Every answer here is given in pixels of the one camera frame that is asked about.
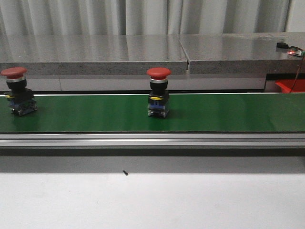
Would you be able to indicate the grey stone counter slab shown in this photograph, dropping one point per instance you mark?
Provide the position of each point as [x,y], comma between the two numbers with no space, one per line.
[92,54]

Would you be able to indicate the red mushroom button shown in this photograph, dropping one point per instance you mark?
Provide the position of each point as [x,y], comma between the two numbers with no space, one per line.
[21,99]
[158,100]

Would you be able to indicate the black plug connector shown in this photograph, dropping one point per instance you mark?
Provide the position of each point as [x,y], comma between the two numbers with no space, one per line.
[282,45]

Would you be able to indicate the small green circuit board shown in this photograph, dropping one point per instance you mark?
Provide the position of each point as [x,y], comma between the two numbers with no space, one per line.
[296,52]

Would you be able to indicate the aluminium conveyor side rail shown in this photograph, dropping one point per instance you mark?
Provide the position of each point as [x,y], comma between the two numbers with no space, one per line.
[153,140]

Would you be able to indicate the red plastic bin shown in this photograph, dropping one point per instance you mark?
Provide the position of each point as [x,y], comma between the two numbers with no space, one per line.
[286,86]

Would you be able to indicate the grey pleated curtain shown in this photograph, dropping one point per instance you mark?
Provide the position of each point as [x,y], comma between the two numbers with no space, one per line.
[135,17]

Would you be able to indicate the green conveyor belt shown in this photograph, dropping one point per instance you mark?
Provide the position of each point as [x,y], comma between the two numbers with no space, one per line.
[188,113]

